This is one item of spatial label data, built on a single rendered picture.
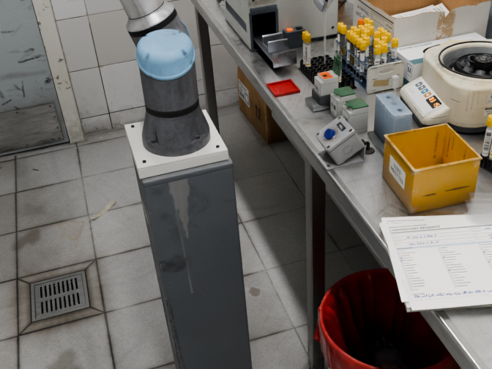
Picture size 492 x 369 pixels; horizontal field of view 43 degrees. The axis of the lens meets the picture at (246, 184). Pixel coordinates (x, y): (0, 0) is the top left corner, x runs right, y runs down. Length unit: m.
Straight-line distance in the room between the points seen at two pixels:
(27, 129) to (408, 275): 2.49
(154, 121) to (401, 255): 0.58
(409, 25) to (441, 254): 0.75
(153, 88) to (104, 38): 1.88
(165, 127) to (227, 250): 0.35
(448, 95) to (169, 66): 0.61
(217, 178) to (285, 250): 1.11
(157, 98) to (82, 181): 1.73
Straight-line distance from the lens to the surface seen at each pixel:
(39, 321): 2.38
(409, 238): 1.14
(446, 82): 1.45
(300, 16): 1.88
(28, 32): 3.08
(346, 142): 1.31
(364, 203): 1.23
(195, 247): 1.48
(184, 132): 1.34
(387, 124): 1.36
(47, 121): 3.26
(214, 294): 1.59
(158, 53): 1.28
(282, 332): 2.16
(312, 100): 1.56
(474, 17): 1.80
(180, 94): 1.31
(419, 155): 1.32
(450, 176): 1.20
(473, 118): 1.45
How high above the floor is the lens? 1.62
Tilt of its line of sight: 35 degrees down
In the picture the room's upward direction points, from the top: 5 degrees counter-clockwise
